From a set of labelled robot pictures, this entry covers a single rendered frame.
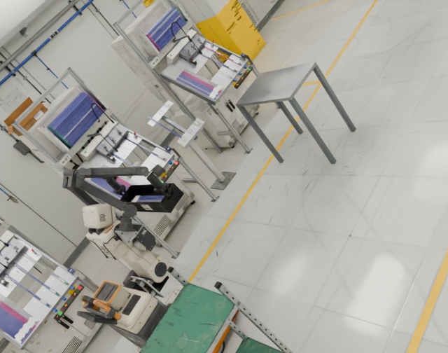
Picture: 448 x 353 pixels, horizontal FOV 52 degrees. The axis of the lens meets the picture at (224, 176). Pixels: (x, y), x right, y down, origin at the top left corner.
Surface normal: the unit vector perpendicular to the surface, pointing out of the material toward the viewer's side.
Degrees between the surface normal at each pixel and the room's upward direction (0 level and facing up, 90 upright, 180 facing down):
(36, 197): 90
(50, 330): 90
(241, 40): 90
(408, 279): 0
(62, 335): 90
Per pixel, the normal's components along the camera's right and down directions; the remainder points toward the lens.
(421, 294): -0.57, -0.67
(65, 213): 0.63, 0.02
